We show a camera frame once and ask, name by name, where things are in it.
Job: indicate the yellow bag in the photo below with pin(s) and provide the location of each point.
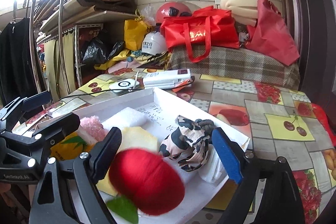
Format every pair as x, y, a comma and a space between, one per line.
134, 35

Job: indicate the black plastic bag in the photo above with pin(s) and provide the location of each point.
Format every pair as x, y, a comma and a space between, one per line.
93, 52
115, 48

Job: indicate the black hanging garment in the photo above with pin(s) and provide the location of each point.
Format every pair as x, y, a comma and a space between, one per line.
15, 61

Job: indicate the red plastic bag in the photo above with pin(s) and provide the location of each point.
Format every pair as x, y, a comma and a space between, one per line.
273, 35

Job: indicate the grey panelled door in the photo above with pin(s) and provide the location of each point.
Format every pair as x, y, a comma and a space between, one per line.
307, 16

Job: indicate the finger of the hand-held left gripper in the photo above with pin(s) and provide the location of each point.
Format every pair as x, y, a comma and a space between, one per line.
34, 102
60, 128

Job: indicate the red tote bag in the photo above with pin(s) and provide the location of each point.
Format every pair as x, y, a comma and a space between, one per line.
202, 27

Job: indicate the yellow tissue pack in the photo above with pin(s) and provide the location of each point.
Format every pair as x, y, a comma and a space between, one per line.
71, 146

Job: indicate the plaid covered box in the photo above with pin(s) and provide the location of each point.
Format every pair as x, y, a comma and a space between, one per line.
236, 64

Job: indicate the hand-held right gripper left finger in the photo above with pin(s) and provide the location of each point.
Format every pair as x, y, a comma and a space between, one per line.
107, 153

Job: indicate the angle iron shelf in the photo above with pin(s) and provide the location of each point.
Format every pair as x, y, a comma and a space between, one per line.
78, 18

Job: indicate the cow print cloth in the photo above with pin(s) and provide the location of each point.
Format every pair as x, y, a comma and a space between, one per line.
183, 142

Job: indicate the white power bank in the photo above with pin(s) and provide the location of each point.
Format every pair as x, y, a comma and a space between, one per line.
165, 78

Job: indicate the yellow cloth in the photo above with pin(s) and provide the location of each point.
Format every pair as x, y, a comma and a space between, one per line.
118, 56

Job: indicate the pale yellow sponge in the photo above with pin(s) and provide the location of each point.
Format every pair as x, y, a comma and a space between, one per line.
139, 138

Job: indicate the yellow green scouring sponge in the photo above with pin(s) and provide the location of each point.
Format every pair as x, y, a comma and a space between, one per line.
105, 186

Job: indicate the chrome clothes rack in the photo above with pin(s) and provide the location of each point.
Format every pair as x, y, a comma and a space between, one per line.
61, 43

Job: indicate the beige curtain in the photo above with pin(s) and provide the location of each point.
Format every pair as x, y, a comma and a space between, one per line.
65, 64

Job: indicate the white round device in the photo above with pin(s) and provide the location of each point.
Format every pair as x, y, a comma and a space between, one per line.
122, 85

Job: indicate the clear plastic bag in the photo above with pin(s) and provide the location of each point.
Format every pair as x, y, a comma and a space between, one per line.
148, 14

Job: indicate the white tissue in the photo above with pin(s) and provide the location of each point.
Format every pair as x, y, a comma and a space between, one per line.
211, 169

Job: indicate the cream foam pieces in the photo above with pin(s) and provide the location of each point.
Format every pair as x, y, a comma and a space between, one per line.
236, 1

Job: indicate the white cardboard tray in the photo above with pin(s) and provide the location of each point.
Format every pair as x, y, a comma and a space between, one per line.
168, 106

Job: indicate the white helmet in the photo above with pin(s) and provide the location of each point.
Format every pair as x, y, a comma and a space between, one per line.
155, 43

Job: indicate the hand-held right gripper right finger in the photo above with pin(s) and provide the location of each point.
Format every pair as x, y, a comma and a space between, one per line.
228, 158

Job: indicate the white foam piece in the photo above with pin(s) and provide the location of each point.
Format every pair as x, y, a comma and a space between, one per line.
128, 116

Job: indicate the pink helmet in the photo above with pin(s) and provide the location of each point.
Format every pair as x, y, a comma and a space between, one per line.
165, 11

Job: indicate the pink plush towel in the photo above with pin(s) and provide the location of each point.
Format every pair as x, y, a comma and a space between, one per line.
92, 125

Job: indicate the red plush apple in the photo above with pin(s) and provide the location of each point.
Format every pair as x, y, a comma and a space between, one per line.
147, 179

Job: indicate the fruit print tablecloth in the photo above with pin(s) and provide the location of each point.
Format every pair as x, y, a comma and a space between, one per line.
278, 106

